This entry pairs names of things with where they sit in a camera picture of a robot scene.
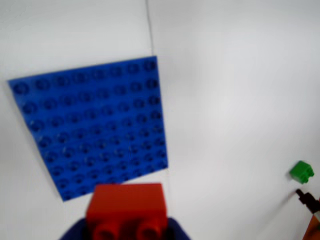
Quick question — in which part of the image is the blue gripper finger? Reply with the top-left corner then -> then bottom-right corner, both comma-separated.
58,216 -> 88,240
165,216 -> 192,240

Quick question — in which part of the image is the red 2x2 toy block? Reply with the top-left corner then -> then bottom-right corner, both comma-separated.
85,183 -> 168,240

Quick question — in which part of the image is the green toy block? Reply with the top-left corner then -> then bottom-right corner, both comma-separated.
289,160 -> 315,185

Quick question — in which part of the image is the blue 8x8 studded plate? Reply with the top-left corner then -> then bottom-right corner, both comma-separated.
6,55 -> 169,202

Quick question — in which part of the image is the black rod-shaped object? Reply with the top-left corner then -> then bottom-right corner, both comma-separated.
295,189 -> 320,217

